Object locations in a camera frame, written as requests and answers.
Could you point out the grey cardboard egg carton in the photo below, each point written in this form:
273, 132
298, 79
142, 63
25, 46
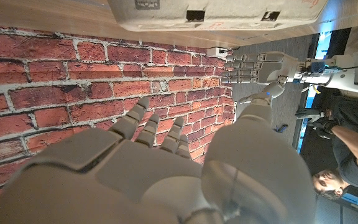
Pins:
228, 9

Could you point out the black teleoperation glove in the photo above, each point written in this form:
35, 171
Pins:
320, 123

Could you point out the red brick print backdrop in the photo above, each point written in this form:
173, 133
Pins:
42, 77

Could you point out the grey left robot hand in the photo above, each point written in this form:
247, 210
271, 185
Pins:
275, 68

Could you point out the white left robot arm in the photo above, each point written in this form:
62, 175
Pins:
343, 79

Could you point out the white power strip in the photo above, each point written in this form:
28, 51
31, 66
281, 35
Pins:
215, 52

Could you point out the bare person forearm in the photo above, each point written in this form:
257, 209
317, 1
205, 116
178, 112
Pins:
356, 146

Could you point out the person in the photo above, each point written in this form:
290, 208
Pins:
353, 171

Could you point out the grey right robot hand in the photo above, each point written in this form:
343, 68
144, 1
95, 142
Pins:
129, 180

